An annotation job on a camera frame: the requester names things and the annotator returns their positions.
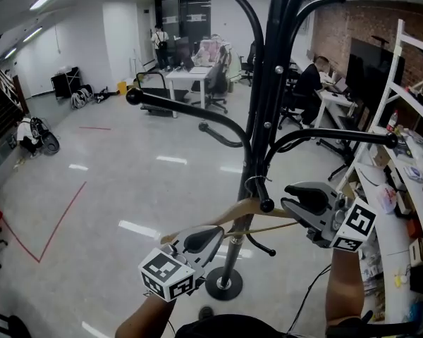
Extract white cluttered counter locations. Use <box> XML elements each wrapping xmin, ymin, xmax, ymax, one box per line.
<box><xmin>352</xmin><ymin>127</ymin><xmax>423</xmax><ymax>325</ymax></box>

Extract black glass doors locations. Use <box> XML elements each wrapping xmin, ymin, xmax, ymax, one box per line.
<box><xmin>154</xmin><ymin>0</ymin><xmax>212</xmax><ymax>51</ymax></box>

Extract dark stair railing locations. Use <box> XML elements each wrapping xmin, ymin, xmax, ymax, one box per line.
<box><xmin>0</xmin><ymin>33</ymin><xmax>30</xmax><ymax>144</ymax></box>

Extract grey white backpack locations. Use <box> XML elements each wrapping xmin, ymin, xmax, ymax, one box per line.
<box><xmin>70</xmin><ymin>87</ymin><xmax>94</xmax><ymax>111</ymax></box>

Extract black metal coat rack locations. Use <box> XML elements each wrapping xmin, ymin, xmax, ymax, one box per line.
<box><xmin>125</xmin><ymin>0</ymin><xmax>398</xmax><ymax>301</ymax></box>

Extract grey office chair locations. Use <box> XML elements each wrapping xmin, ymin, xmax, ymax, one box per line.
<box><xmin>191</xmin><ymin>45</ymin><xmax>231</xmax><ymax>115</ymax></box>

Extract black cable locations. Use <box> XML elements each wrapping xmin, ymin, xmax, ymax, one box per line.
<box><xmin>287</xmin><ymin>264</ymin><xmax>332</xmax><ymax>334</ymax></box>

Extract white and black equipment pack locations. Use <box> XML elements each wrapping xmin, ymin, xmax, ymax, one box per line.
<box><xmin>16</xmin><ymin>116</ymin><xmax>61</xmax><ymax>158</ymax></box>

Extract person's right forearm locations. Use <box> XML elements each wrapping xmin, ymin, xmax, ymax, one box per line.
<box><xmin>326</xmin><ymin>246</ymin><xmax>366</xmax><ymax>329</ymax></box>

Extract black platform trolley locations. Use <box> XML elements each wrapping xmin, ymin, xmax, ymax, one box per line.
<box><xmin>135</xmin><ymin>71</ymin><xmax>190</xmax><ymax>118</ymax></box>

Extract black office chair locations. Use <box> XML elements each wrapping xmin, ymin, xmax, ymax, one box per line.
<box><xmin>277</xmin><ymin>68</ymin><xmax>306</xmax><ymax>130</ymax></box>
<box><xmin>238</xmin><ymin>40</ymin><xmax>257</xmax><ymax>87</ymax></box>

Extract orange box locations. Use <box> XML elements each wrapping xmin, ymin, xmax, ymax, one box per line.
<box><xmin>406</xmin><ymin>218</ymin><xmax>423</xmax><ymax>239</ymax></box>

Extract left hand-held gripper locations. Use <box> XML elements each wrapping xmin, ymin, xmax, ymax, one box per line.
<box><xmin>137</xmin><ymin>225</ymin><xmax>226</xmax><ymax>302</ymax></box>

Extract white plastic bag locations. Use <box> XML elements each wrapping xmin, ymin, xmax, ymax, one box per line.
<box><xmin>374</xmin><ymin>183</ymin><xmax>398</xmax><ymax>215</ymax></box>

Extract person's left forearm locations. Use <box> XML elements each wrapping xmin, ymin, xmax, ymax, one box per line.
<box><xmin>115</xmin><ymin>294</ymin><xmax>177</xmax><ymax>338</ymax></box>

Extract clear bottle red label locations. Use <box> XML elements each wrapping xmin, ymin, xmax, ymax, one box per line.
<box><xmin>386</xmin><ymin>110</ymin><xmax>400</xmax><ymax>134</ymax></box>

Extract white shelf frame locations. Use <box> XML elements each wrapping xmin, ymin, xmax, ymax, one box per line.
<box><xmin>338</xmin><ymin>18</ymin><xmax>423</xmax><ymax>325</ymax></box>

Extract long white desk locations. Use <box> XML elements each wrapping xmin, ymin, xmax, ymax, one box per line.
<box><xmin>290</xmin><ymin>56</ymin><xmax>357</xmax><ymax>130</ymax></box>

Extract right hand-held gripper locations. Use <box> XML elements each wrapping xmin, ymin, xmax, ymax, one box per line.
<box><xmin>280</xmin><ymin>181</ymin><xmax>377</xmax><ymax>252</ymax></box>

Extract black utility cart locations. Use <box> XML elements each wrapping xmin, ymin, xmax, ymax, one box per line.
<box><xmin>50</xmin><ymin>66</ymin><xmax>81</xmax><ymax>100</ymax></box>

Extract wooden clothes hanger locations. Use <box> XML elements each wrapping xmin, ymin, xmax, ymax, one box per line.
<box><xmin>160</xmin><ymin>176</ymin><xmax>300</xmax><ymax>246</ymax></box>

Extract pile of pink white clothes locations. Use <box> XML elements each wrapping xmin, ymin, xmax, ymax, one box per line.
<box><xmin>193</xmin><ymin>33</ymin><xmax>231</xmax><ymax>66</ymax></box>

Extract person's black shirt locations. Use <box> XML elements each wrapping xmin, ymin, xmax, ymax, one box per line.
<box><xmin>176</xmin><ymin>310</ymin><xmax>423</xmax><ymax>338</ymax></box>

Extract large black screen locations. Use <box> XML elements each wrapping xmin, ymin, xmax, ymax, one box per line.
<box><xmin>345</xmin><ymin>37</ymin><xmax>406</xmax><ymax>132</ymax></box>

